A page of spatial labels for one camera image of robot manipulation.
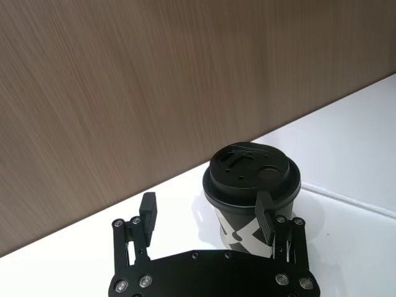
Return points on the black patterned paper cup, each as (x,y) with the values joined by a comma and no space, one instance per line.
(238,229)

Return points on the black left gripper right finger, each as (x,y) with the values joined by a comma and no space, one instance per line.
(265,218)

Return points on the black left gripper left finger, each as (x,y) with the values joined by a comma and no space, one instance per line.
(148,216)

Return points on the black plastic cup lid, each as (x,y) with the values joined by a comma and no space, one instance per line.
(244,176)

